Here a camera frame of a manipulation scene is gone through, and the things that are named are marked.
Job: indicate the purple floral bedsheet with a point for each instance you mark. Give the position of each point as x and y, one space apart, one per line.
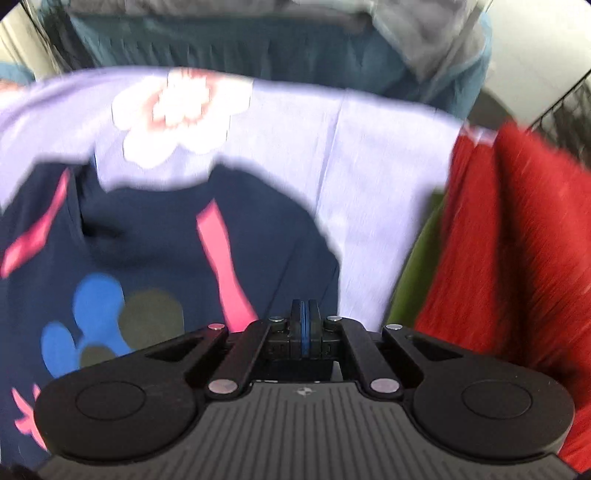
258 138

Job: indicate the green cloth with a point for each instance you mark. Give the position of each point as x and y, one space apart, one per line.
411 272

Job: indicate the red fuzzy cloth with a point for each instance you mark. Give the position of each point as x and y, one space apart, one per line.
512 240

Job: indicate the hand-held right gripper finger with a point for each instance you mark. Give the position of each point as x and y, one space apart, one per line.
308 333
301 333

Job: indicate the teal bedding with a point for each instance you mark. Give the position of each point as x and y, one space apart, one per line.
258 50

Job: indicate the navy printed small garment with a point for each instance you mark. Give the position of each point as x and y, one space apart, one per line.
152 258

